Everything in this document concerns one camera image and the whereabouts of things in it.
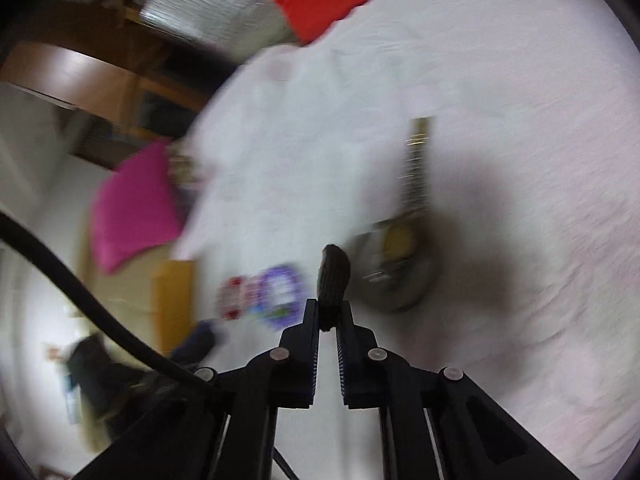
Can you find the silver insulation sheet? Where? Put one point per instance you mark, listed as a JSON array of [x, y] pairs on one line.
[[210, 5]]

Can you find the dark blue cloth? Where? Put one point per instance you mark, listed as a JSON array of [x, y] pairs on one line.
[[197, 342]]

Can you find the speckled beige object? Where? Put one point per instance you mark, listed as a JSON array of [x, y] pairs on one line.
[[184, 167]]

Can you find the beige hair claw clip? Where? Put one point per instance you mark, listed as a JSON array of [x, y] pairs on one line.
[[414, 175]]

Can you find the pink cushion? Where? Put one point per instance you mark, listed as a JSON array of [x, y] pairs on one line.
[[135, 210]]

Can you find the black bangle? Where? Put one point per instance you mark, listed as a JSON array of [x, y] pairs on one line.
[[400, 295]]

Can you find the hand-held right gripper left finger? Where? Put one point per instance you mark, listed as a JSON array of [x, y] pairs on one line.
[[313, 360]]

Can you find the orange cardboard box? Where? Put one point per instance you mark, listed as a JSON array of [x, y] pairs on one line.
[[172, 305]]

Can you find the wooden side table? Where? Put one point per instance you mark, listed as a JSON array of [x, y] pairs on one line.
[[65, 72]]

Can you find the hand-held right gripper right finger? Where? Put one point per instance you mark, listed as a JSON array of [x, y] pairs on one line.
[[341, 360]]

